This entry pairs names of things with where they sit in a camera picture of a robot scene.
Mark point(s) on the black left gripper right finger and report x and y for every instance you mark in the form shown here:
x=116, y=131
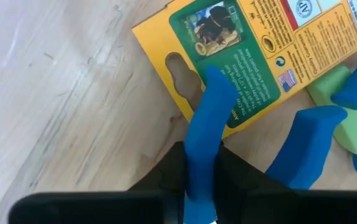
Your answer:
x=243, y=177

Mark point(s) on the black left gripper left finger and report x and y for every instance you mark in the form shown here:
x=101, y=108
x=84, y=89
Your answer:
x=165, y=174

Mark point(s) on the yellow crayon box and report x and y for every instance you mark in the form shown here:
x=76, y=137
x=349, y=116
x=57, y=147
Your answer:
x=259, y=62

